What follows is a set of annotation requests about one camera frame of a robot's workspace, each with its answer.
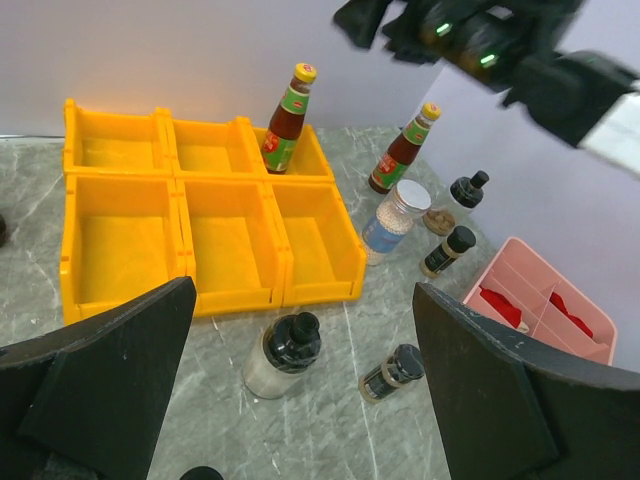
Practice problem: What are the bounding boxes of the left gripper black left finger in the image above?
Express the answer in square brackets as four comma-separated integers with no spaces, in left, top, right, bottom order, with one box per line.
[1,277,196,479]

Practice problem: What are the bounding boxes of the white powder bottle black cap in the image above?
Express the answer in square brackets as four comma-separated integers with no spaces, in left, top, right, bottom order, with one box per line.
[242,312,322,399]

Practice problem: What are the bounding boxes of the small black cap shaker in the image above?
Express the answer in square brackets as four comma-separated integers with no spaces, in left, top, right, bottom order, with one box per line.
[180,465,224,480]
[359,344,425,403]
[420,226,476,278]

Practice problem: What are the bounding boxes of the black cap bottle far right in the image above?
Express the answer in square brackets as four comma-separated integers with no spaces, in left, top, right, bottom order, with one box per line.
[449,170,490,211]

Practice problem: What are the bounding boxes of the yellow bin back left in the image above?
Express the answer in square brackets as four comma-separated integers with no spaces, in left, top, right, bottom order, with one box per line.
[62,98,172,177]

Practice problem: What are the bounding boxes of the pink divided organizer tray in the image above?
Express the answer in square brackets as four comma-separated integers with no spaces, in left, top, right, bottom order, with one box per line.
[463,237,618,366]

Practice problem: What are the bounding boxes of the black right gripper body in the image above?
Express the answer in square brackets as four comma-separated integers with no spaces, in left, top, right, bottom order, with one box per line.
[333,0,583,93]

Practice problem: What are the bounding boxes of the red santa toy front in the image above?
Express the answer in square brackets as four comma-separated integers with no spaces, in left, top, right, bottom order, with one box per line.
[548,287,597,349]

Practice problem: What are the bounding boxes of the white peppercorn jar silver lid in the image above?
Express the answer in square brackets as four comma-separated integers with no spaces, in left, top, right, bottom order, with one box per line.
[361,180,431,266]

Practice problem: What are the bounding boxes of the red lid sauce jar front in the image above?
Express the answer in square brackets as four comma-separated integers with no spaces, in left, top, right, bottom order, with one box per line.
[0,215,9,247]

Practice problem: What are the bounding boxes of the right small black cap shaker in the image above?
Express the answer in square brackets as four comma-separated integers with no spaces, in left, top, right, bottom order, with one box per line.
[359,344,425,403]

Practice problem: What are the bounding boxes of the chili sauce bottle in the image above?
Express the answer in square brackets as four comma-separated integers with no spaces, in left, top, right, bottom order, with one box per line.
[260,63,317,174]
[368,102,441,194]

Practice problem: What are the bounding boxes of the yellow bin front right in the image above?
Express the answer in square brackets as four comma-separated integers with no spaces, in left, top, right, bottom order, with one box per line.
[268,181,366,307]

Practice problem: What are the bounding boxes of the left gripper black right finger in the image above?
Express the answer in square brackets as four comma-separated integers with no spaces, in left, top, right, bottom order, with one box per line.
[413,283,639,479]

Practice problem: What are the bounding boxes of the left small black cap shaker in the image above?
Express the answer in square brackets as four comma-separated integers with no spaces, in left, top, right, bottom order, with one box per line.
[180,465,224,480]

